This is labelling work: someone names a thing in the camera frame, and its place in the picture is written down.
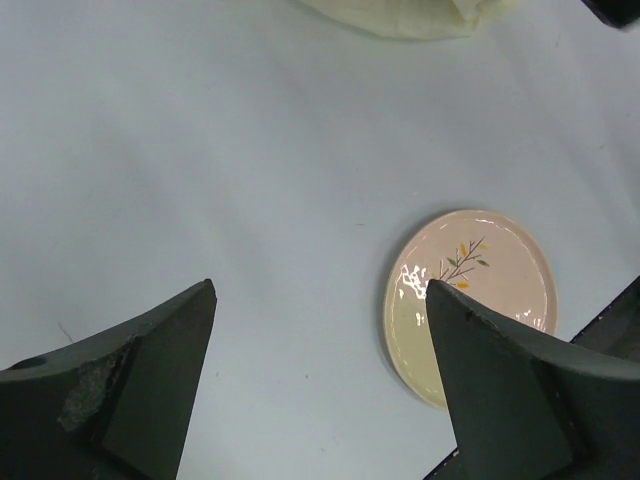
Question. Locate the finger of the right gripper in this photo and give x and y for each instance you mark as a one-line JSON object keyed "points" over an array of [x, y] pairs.
{"points": [[618, 14]]}

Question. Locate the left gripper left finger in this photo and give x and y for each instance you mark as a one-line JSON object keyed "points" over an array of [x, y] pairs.
{"points": [[116, 405]]}

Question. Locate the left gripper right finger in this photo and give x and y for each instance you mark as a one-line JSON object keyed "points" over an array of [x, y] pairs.
{"points": [[520, 390]]}

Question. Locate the pink ceramic plate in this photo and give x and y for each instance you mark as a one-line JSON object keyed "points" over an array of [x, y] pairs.
{"points": [[483, 254]]}

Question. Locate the pale green plastic bag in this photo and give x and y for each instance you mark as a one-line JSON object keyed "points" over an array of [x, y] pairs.
{"points": [[421, 20]]}

